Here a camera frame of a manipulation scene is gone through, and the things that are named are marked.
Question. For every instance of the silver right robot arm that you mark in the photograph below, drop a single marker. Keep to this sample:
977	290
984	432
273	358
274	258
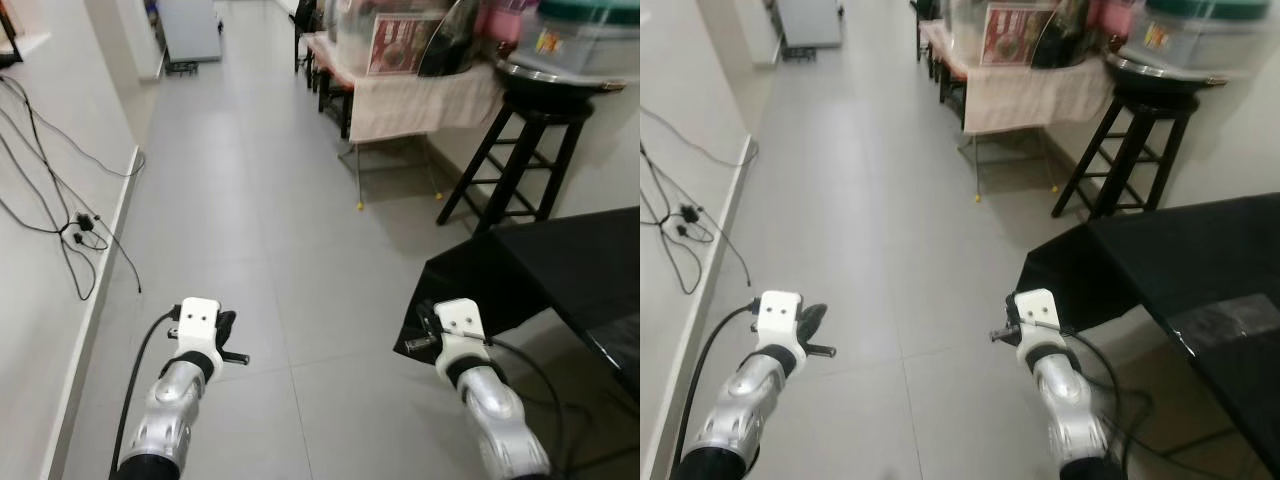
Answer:
500	420
1075	415

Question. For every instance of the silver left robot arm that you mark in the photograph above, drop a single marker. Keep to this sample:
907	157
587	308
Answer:
735	420
165	420

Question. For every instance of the black power plug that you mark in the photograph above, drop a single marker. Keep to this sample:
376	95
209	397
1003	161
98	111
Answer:
82	225
690	215

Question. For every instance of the black wooden stool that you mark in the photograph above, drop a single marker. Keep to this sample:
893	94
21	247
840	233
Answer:
1130	150
520	160

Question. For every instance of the beige cloth covered table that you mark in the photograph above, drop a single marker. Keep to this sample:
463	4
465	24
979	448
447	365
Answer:
1030	95
420	105

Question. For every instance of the black bag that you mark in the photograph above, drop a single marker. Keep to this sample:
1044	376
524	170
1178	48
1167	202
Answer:
450	40
1065	35

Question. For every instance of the white standing appliance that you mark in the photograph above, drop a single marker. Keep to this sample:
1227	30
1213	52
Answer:
810	25
190	30

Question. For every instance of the black chair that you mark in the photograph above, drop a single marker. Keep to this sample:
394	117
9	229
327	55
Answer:
925	30
305	35

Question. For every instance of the pink plastic item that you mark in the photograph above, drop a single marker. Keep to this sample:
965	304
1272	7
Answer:
1115	25
505	30

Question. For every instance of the clear container green lid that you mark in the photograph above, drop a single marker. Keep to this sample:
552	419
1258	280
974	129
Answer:
1210	40
590	45

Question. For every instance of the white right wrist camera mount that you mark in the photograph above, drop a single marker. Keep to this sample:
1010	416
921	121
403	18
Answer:
460	318
1038	308

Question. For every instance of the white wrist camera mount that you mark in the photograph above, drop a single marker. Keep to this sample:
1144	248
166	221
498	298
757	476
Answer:
1038	308
778	312
460	318
198	318

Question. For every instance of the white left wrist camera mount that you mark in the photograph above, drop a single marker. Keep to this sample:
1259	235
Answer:
198	318
778	312

